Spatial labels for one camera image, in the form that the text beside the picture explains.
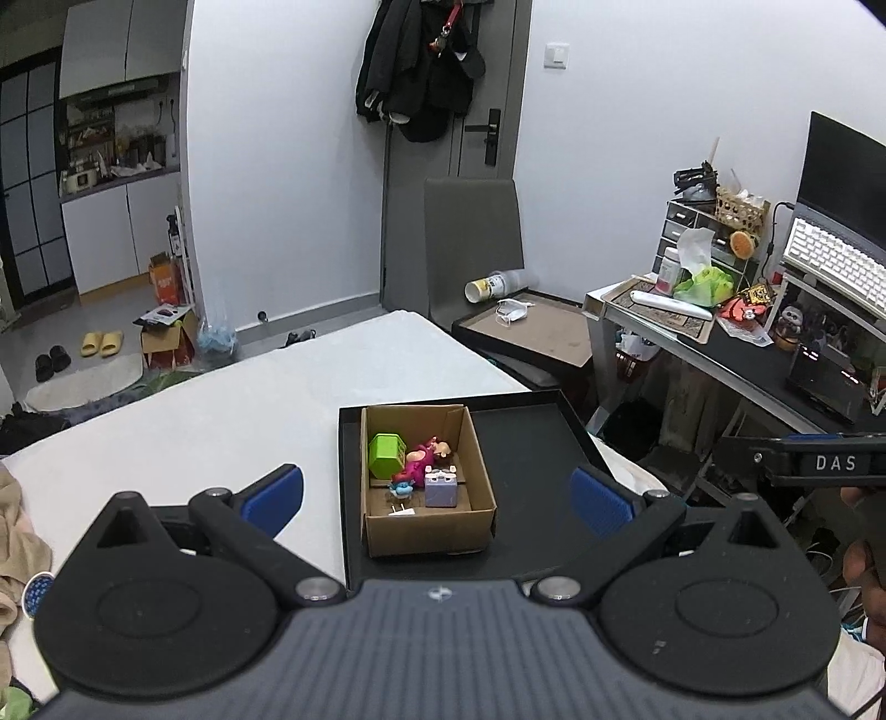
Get grey desk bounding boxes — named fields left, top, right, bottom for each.
left=583, top=277, right=886, bottom=444

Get cluttered kitchen shelf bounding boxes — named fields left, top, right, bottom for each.
left=59, top=76, right=182, bottom=198

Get brown desk mat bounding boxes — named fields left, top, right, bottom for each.
left=602, top=277, right=714, bottom=343

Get orange basket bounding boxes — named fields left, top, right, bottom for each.
left=616, top=349, right=658, bottom=382

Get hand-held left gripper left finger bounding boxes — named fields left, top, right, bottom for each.
left=86, top=464, right=347, bottom=606

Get purple toy sofa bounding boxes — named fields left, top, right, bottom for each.
left=424, top=465, right=459, bottom=508

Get grey chair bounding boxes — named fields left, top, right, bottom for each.
left=422, top=176, right=525, bottom=326

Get hanging black coats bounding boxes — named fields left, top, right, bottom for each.
left=355, top=0, right=487, bottom=143

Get pink doll figurine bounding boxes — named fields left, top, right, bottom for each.
left=394, top=436, right=458, bottom=486

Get black framed glass door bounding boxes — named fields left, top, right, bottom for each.
left=0, top=62, right=76, bottom=309

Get black tray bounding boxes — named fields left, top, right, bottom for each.
left=338, top=389, right=624, bottom=589

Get person's right hand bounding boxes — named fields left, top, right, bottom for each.
left=839, top=486, right=886, bottom=614

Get perforated wooden basket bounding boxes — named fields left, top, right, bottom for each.
left=715, top=186, right=771, bottom=233

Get white keyboard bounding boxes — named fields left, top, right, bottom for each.
left=782, top=217, right=886, bottom=321

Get light oval rug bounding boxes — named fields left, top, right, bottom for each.
left=26, top=353, right=143, bottom=413

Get green toy box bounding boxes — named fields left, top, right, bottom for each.
left=368, top=433, right=408, bottom=480

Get dark cloth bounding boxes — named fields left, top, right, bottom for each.
left=0, top=405, right=70, bottom=454

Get white tube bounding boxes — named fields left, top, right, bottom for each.
left=626, top=287, right=714, bottom=321

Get orange carton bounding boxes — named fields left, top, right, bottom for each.
left=148, top=253, right=184, bottom=306

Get beige tote bag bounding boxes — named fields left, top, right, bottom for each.
left=657, top=360, right=728, bottom=451

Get black door lock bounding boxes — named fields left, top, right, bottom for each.
left=465, top=109, right=501, bottom=166

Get beige cloth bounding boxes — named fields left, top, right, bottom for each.
left=0, top=460, right=55, bottom=638

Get cardboard box with red print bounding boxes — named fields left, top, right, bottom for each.
left=138, top=305, right=198, bottom=369

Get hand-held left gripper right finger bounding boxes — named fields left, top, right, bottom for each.
left=529, top=465, right=790, bottom=606

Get stack of paper cups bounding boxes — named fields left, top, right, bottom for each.
left=463, top=269, right=541, bottom=306

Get green plastic bag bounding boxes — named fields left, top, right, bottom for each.
left=673, top=266, right=736, bottom=307

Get grey door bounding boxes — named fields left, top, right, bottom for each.
left=379, top=0, right=534, bottom=312

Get black monitor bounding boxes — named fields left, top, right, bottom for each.
left=796, top=111, right=886, bottom=246

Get grey desktop drawer organiser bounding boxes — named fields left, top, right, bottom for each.
left=652, top=199, right=721, bottom=274

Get tablet on stand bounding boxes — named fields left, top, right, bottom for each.
left=785, top=342, right=869, bottom=425

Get small brown animal figurine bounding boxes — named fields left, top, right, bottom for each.
left=774, top=306, right=807, bottom=352

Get white cup with blue top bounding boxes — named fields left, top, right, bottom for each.
left=20, top=571, right=56, bottom=617

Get black gadget on organiser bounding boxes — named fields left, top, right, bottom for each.
left=673, top=162, right=721, bottom=202

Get blue plastic bag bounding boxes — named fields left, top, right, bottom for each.
left=197, top=315, right=240, bottom=357

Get red snack packets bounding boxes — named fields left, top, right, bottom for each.
left=716, top=284, right=776, bottom=343

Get black bin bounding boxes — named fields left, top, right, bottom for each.
left=599, top=400, right=662, bottom=461

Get white lower cabinet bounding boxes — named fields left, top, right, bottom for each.
left=62, top=173, right=184, bottom=295

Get white tissue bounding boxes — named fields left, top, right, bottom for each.
left=674, top=227, right=714, bottom=274

